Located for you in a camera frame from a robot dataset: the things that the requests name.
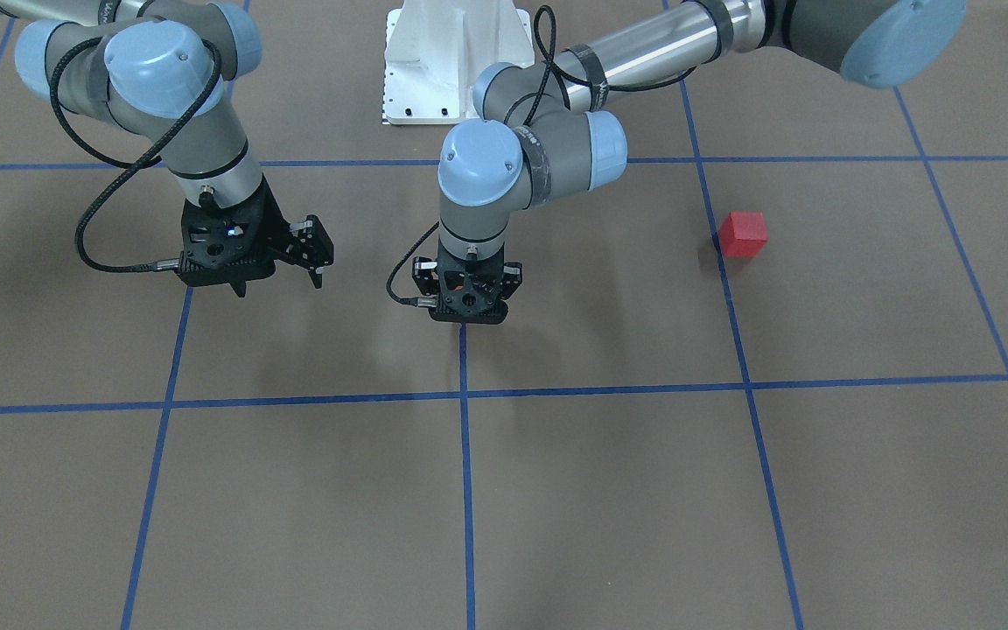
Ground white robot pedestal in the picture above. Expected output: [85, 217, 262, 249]
[381, 1, 535, 125]

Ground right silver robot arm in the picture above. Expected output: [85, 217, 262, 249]
[0, 1, 333, 298]

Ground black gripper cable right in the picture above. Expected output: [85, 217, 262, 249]
[49, 37, 223, 274]

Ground red block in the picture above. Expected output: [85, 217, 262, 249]
[717, 212, 769, 258]

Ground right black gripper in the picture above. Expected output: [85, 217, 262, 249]
[176, 179, 325, 298]

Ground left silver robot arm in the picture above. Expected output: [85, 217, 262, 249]
[396, 1, 967, 326]

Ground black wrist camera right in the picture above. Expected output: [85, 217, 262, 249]
[285, 214, 333, 270]

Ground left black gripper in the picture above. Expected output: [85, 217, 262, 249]
[413, 246, 523, 326]

